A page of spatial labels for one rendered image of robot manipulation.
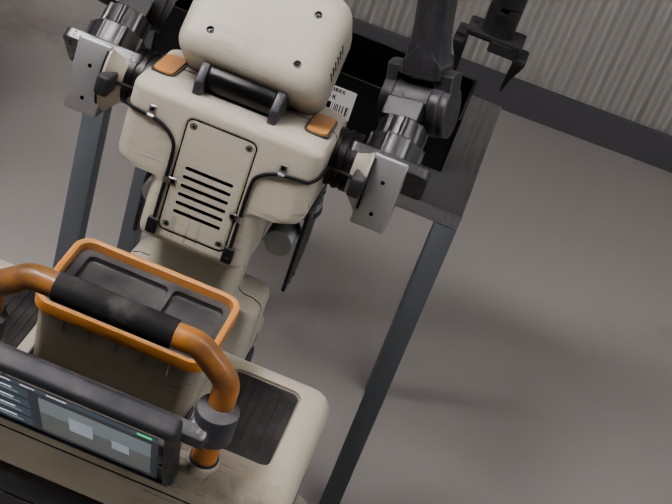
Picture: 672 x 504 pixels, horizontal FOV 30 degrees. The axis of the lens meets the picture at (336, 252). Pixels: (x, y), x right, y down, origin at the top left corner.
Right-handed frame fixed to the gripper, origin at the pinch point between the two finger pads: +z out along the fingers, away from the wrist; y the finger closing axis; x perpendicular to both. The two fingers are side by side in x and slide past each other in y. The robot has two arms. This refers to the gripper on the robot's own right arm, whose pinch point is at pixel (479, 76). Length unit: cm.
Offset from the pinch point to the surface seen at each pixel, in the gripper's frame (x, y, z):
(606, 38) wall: -189, -31, 58
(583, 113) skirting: -187, -35, 85
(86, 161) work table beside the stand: 19, 61, 36
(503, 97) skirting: -186, -8, 89
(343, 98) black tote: 7.8, 20.8, 10.0
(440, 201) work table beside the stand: 16.6, -2.1, 16.9
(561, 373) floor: -60, -47, 96
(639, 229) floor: -145, -62, 94
